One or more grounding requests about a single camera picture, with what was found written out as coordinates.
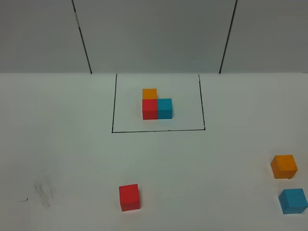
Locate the red template block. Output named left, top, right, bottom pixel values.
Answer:
left=142, top=99, right=158, bottom=120

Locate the blue template block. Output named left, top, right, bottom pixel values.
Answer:
left=157, top=98, right=173, bottom=119

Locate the orange template block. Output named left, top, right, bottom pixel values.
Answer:
left=142, top=89, right=157, bottom=100

